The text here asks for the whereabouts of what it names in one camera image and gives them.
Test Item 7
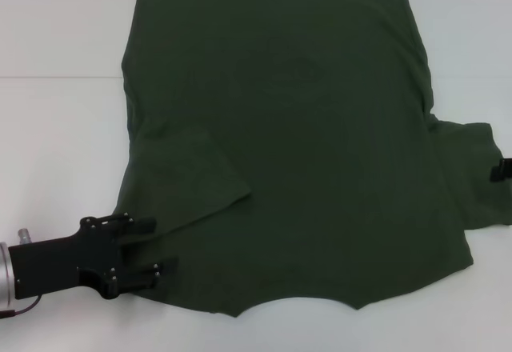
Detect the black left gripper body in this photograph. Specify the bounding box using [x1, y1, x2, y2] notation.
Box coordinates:
[7, 227, 123, 300]

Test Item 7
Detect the dark green t-shirt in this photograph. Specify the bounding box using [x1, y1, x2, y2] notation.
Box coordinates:
[113, 0, 512, 321]

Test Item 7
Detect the left gripper dark cable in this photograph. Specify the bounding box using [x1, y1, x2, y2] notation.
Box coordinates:
[0, 294, 42, 320]

